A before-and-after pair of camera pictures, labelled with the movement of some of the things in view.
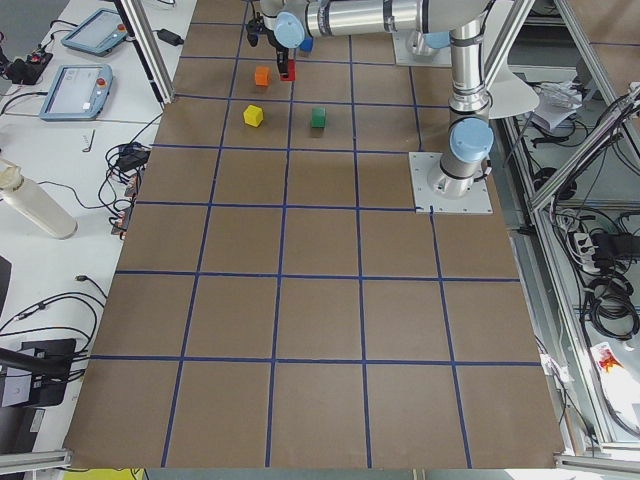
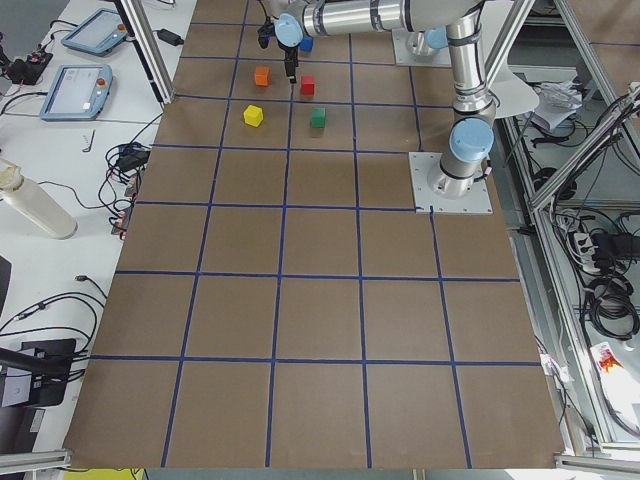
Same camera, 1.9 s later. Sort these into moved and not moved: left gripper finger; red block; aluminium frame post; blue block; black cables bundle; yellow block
Moved: red block; left gripper finger
Not moved: aluminium frame post; black cables bundle; blue block; yellow block
